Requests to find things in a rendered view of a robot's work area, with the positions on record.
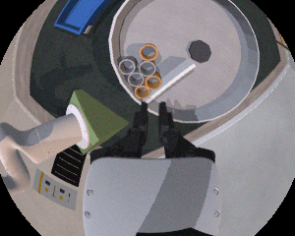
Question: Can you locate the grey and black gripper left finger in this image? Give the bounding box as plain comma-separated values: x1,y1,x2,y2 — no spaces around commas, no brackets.
90,101,148,164

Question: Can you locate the bronze bushing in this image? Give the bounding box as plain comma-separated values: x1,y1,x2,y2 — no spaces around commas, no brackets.
140,43,158,61
146,71,161,89
135,80,150,98

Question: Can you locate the grey metal bushing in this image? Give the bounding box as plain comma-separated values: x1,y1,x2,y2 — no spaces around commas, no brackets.
119,56,138,75
139,59,156,77
128,68,145,87

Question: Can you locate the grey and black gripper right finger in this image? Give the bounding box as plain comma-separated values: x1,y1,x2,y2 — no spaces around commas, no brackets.
158,102,215,164

